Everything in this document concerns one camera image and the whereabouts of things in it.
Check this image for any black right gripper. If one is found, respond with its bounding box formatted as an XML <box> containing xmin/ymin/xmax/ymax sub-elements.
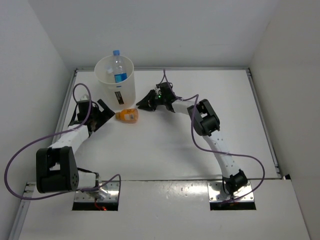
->
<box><xmin>137</xmin><ymin>89</ymin><xmax>167</xmax><ymax>111</ymax></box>

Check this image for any orange juice bottle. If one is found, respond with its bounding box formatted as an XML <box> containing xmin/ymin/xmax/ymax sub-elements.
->
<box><xmin>115</xmin><ymin>108</ymin><xmax>139</xmax><ymax>123</ymax></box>

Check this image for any blue label water bottle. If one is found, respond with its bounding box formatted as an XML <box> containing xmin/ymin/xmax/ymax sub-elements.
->
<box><xmin>112</xmin><ymin>50</ymin><xmax>127</xmax><ymax>83</ymax></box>

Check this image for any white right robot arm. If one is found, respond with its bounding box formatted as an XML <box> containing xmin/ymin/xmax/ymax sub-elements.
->
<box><xmin>136</xmin><ymin>83</ymin><xmax>248</xmax><ymax>196</ymax></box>

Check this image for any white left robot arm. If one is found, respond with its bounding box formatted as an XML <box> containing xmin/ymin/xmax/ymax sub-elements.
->
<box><xmin>36</xmin><ymin>99</ymin><xmax>115</xmax><ymax>194</ymax></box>

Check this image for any white plastic bin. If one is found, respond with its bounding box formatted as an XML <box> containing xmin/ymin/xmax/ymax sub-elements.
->
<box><xmin>94</xmin><ymin>55</ymin><xmax>136</xmax><ymax>110</ymax></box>

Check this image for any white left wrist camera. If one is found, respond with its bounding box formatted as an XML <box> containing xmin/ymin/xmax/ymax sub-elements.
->
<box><xmin>79</xmin><ymin>94</ymin><xmax>90</xmax><ymax>102</ymax></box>

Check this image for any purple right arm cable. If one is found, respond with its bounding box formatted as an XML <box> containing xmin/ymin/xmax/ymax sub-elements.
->
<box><xmin>159</xmin><ymin>68</ymin><xmax>266</xmax><ymax>204</ymax></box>

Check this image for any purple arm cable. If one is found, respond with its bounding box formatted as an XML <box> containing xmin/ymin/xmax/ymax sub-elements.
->
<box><xmin>159</xmin><ymin>68</ymin><xmax>266</xmax><ymax>204</ymax></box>
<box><xmin>4</xmin><ymin>83</ymin><xmax>122</xmax><ymax>201</ymax></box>

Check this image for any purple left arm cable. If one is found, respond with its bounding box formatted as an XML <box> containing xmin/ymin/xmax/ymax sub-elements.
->
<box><xmin>4</xmin><ymin>83</ymin><xmax>122</xmax><ymax>201</ymax></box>

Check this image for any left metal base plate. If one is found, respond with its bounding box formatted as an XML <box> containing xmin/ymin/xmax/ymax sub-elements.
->
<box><xmin>74</xmin><ymin>181</ymin><xmax>121</xmax><ymax>203</ymax></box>

